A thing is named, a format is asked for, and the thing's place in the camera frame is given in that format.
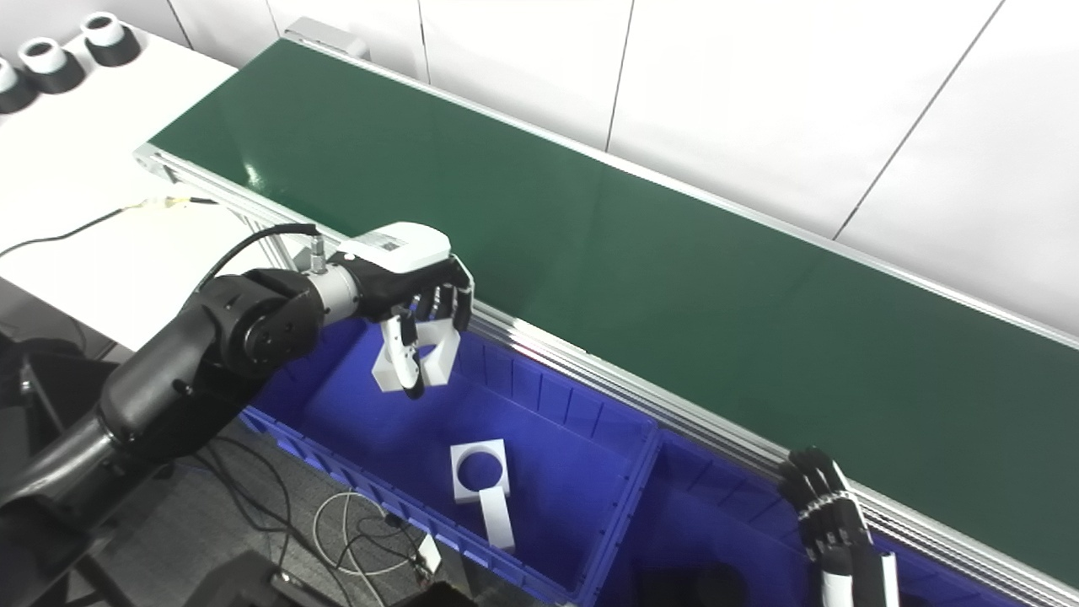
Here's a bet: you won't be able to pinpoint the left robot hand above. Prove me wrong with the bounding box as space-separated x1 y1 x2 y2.
337 222 475 402

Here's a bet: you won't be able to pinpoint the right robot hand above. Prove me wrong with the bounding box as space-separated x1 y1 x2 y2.
777 447 901 607

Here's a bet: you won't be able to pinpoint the blue plastic bin black parts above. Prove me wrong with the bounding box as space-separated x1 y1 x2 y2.
590 428 1050 607

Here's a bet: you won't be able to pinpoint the blue plastic bin white parts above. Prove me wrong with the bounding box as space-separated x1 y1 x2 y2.
240 314 660 604

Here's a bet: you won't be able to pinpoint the grey conveyor end housing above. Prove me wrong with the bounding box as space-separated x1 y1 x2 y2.
282 17 372 62

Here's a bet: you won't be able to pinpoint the small white plug adapter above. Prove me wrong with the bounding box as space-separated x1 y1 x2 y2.
412 533 444 576

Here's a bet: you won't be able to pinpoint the black equipment on floor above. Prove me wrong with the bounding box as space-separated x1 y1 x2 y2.
181 552 483 607

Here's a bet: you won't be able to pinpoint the black cylinder with white insert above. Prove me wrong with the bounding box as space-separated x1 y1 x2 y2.
80 12 142 68
19 37 86 95
0 57 40 115

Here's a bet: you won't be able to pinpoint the aluminium conveyor support frame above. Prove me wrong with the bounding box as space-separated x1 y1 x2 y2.
135 145 325 272

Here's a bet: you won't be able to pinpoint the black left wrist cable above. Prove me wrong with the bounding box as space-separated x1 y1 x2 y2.
194 223 328 296

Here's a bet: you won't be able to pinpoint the green conveyor belt aluminium frame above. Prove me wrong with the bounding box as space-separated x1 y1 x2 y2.
133 34 1079 607

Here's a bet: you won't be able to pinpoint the black floor cable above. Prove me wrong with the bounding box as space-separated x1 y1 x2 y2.
192 437 293 542

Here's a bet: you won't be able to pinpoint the thin black cable yellow connector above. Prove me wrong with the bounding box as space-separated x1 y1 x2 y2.
0 196 222 261

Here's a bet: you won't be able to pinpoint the white coiled floor cable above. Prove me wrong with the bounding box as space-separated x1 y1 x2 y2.
313 491 424 579

